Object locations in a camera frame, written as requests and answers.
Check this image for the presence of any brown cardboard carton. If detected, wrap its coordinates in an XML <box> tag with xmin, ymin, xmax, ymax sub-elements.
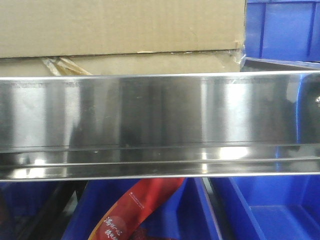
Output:
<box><xmin>0</xmin><ymin>0</ymin><xmax>246</xmax><ymax>77</ymax></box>

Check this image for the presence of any blue bin lower middle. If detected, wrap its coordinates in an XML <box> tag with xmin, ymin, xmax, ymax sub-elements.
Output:
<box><xmin>62</xmin><ymin>178</ymin><xmax>221</xmax><ymax>240</ymax></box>

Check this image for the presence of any blue bin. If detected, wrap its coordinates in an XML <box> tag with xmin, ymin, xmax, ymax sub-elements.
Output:
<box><xmin>210</xmin><ymin>175</ymin><xmax>320</xmax><ymax>240</ymax></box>
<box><xmin>62</xmin><ymin>178</ymin><xmax>221</xmax><ymax>240</ymax></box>
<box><xmin>245</xmin><ymin>0</ymin><xmax>320</xmax><ymax>62</ymax></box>
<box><xmin>0</xmin><ymin>181</ymin><xmax>57</xmax><ymax>240</ymax></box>

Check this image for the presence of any red snack package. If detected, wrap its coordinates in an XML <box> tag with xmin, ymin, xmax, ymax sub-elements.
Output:
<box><xmin>88</xmin><ymin>177</ymin><xmax>185</xmax><ymax>240</ymax></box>

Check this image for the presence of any blue bin lower right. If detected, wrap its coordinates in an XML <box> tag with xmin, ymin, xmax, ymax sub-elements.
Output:
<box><xmin>210</xmin><ymin>175</ymin><xmax>320</xmax><ymax>240</ymax></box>

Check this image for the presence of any blue bin upper right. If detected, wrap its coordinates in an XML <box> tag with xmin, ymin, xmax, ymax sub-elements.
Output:
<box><xmin>245</xmin><ymin>0</ymin><xmax>320</xmax><ymax>62</ymax></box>

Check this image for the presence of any blue bin lower left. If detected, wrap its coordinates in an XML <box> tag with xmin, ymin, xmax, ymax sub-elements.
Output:
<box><xmin>0</xmin><ymin>181</ymin><xmax>57</xmax><ymax>240</ymax></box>

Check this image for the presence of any stainless steel shelf rail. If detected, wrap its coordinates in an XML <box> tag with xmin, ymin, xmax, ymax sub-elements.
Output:
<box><xmin>0</xmin><ymin>70</ymin><xmax>320</xmax><ymax>182</ymax></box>

